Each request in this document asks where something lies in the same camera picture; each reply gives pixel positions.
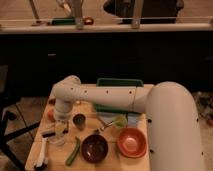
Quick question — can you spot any dark maroon bowl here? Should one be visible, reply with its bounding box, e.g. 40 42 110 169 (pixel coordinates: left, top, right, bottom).
81 134 108 163

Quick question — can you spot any metal spoon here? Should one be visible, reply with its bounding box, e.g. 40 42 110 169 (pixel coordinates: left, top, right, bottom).
93 121 114 134

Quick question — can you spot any white paper cup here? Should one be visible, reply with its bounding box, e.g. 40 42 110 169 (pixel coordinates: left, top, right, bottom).
48 134 65 146

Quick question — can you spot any orange tomato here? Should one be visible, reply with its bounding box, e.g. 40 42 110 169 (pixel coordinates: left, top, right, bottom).
47 109 55 122

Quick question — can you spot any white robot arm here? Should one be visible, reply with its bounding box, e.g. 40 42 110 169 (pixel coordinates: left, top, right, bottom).
52 75 205 171

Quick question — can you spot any green handled tool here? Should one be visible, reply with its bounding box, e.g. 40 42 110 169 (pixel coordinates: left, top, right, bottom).
47 18 75 26

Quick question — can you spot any blue gray cloth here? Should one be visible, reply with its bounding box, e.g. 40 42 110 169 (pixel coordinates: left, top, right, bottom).
97 112 139 127

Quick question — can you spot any orange bowl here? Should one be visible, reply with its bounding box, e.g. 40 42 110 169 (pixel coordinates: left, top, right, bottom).
116 127 147 158

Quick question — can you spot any green plastic tray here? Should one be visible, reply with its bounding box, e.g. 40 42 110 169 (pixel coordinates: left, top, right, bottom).
94 78 144 114

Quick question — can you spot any red tape roll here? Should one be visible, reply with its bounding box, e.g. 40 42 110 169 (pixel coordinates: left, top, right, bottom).
83 17 94 25

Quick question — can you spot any green cucumber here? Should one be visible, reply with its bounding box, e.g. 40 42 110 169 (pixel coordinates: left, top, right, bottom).
65 137 81 166

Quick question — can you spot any small metal cup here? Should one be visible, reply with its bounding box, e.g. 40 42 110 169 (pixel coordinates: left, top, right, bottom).
73 113 86 131

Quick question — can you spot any dark red dried chili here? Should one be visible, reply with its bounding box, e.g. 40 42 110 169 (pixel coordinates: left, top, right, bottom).
49 98 56 105

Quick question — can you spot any white dish brush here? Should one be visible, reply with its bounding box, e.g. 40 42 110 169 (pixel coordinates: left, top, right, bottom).
34 138 48 171

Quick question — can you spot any black chair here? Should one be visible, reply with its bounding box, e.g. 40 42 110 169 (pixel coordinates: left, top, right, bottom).
0 65 39 171

